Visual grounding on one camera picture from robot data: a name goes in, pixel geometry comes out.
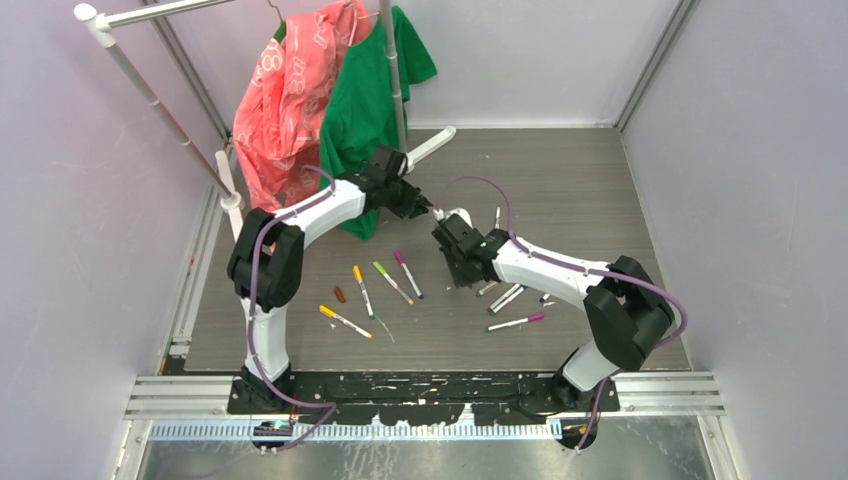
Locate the brown pen cap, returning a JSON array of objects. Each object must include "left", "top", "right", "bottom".
[{"left": 333, "top": 286, "right": 346, "bottom": 304}]

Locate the white clothes rack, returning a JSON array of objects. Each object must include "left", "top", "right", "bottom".
[{"left": 73, "top": 0, "right": 456, "bottom": 236}]

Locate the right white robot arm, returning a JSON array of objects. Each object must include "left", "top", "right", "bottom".
[{"left": 432, "top": 209, "right": 675, "bottom": 411}]

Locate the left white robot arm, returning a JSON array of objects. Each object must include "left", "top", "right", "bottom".
[{"left": 226, "top": 146, "right": 432, "bottom": 413}]

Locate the grey clear cap marker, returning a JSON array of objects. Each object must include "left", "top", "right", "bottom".
[{"left": 476, "top": 281, "right": 499, "bottom": 296}]

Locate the purple cap marker left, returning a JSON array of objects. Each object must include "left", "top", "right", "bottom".
[{"left": 393, "top": 250, "right": 424, "bottom": 299}]

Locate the green t-shirt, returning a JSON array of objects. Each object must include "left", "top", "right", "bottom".
[{"left": 319, "top": 5, "right": 439, "bottom": 241}]

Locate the blue cap marker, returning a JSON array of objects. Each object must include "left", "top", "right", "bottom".
[{"left": 489, "top": 285, "right": 527, "bottom": 315}]

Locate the light green cap marker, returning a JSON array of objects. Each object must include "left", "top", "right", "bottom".
[{"left": 372, "top": 261, "right": 414, "bottom": 305}]

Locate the orange cap marker upper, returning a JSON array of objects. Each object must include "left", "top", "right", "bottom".
[{"left": 352, "top": 264, "right": 376, "bottom": 320}]

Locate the orange cap marker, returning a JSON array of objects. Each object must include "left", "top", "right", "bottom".
[
  {"left": 352, "top": 264, "right": 376, "bottom": 320},
  {"left": 319, "top": 305, "right": 373, "bottom": 339}
]

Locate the magenta cap marker right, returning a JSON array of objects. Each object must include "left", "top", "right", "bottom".
[{"left": 484, "top": 312, "right": 546, "bottom": 333}]

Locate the pink patterned shirt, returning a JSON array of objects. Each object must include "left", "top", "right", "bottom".
[{"left": 232, "top": 1, "right": 373, "bottom": 211}]

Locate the orange cap marker lower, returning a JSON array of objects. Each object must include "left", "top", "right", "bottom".
[{"left": 319, "top": 305, "right": 373, "bottom": 339}]

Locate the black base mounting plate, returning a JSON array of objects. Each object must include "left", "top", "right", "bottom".
[{"left": 227, "top": 370, "right": 621, "bottom": 426}]

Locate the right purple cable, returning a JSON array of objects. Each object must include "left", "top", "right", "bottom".
[{"left": 435, "top": 175, "right": 690, "bottom": 455}]

